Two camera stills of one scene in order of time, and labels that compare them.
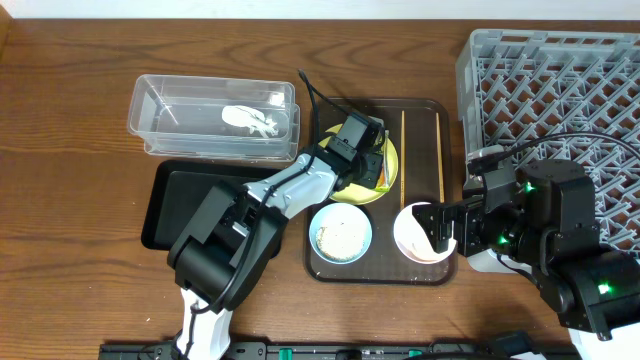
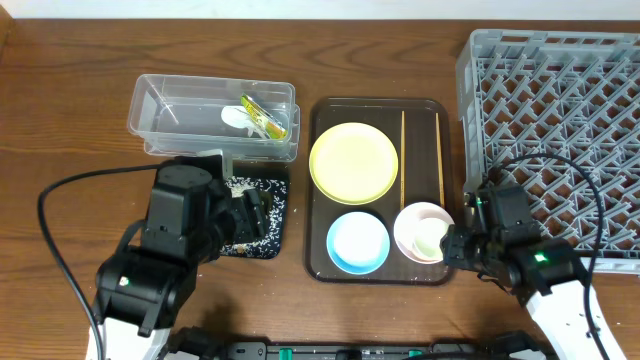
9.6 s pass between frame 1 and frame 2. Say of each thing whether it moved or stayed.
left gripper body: moved
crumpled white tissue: stayed
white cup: stayed
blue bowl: moved
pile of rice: moved
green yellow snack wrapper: moved
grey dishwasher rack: stayed
